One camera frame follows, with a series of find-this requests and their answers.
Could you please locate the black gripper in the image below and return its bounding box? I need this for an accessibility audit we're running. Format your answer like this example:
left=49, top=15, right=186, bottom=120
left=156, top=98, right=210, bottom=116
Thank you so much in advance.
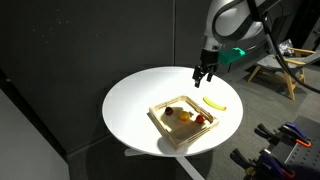
left=192, top=48, right=220, bottom=89

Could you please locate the yellow toy banana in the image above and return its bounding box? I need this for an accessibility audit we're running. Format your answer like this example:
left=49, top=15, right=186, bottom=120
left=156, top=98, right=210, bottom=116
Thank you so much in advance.
left=202, top=96, right=228, bottom=112

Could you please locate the yellow toy fruit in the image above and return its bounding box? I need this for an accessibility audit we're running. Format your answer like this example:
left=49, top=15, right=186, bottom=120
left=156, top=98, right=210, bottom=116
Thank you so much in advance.
left=178, top=110, right=191, bottom=122

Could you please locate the wooden tray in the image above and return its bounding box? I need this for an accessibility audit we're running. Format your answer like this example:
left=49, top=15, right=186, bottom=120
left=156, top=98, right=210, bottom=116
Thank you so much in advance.
left=148, top=95, right=220, bottom=150

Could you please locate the wooden lounge chair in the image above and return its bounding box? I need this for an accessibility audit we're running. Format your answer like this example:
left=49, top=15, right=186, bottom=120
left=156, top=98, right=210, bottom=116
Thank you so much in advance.
left=247, top=47, right=320, bottom=102

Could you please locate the crumpled silver bag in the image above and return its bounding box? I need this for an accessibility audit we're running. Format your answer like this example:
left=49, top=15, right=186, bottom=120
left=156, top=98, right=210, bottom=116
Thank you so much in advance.
left=276, top=39, right=296, bottom=57

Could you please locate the white table base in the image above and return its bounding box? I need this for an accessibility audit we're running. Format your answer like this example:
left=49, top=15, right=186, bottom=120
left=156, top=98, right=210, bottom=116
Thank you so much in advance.
left=124, top=148, right=206, bottom=180

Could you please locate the purple clamp with orange tips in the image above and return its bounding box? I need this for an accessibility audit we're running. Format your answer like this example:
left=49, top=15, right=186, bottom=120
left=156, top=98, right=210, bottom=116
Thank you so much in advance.
left=229, top=148, right=297, bottom=180
left=254, top=121, right=313, bottom=149

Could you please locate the perforated metal plate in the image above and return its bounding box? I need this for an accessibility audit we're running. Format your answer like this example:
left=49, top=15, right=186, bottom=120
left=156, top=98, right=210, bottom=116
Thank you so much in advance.
left=285, top=143, right=320, bottom=180

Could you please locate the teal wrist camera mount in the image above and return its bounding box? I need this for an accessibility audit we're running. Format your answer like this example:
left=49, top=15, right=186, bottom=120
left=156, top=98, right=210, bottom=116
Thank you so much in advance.
left=218, top=47, right=246, bottom=65

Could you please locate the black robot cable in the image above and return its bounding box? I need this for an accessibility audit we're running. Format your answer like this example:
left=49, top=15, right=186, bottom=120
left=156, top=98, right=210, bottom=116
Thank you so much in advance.
left=246, top=0, right=320, bottom=95

